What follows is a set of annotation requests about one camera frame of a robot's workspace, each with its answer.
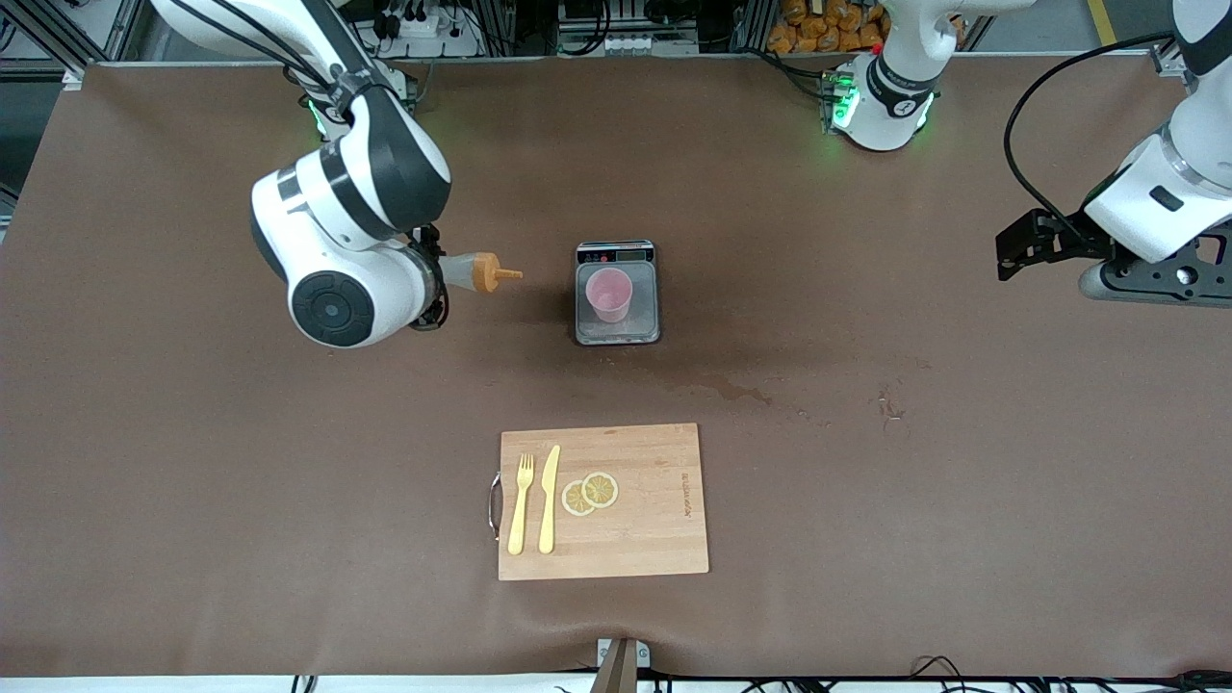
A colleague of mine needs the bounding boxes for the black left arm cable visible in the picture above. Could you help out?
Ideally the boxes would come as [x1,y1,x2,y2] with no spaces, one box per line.
[1004,32,1180,232]

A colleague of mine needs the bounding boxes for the aluminium frame profile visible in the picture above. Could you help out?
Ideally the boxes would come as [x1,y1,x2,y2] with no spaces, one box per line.
[1150,38,1194,78]
[38,0,145,90]

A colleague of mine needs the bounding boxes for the grey digital kitchen scale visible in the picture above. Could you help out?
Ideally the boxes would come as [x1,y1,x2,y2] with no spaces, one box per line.
[575,240,662,347]

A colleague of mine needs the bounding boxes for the white power strip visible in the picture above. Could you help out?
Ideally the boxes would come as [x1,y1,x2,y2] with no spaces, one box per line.
[371,0,482,59]

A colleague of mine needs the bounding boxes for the pink plastic cup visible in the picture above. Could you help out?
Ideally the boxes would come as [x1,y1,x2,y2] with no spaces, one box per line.
[585,269,634,324]

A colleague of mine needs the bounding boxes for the metal table edge bracket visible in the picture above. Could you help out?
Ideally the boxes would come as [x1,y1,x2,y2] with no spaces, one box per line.
[595,636,652,693]

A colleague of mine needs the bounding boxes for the black electronics box white connectors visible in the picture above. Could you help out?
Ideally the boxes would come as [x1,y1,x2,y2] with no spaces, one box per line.
[556,0,700,57]

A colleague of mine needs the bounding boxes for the translucent squeeze bottle orange cap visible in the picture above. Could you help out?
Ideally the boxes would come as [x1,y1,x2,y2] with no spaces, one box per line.
[438,251,525,295]

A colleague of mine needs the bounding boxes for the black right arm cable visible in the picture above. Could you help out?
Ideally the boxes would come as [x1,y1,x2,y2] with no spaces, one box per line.
[173,0,349,97]

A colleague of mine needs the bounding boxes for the black floor cable bundle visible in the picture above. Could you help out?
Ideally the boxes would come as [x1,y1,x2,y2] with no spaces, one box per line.
[905,654,1232,693]

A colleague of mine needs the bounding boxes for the orange snack bag pile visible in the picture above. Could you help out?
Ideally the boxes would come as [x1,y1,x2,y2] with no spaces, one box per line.
[767,0,888,55]

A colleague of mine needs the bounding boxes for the yellow plastic fork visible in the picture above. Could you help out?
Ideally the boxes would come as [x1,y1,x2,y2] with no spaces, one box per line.
[507,453,535,556]

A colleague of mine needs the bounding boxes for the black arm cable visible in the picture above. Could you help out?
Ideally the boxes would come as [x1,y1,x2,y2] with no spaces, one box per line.
[173,0,349,97]
[1004,32,1180,232]

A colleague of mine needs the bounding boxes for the wooden cutting board metal handle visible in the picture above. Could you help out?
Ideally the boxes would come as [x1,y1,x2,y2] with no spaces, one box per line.
[489,423,710,582]

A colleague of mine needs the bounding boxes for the yellow plastic knife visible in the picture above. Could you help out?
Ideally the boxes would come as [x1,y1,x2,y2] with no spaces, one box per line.
[538,445,561,555]

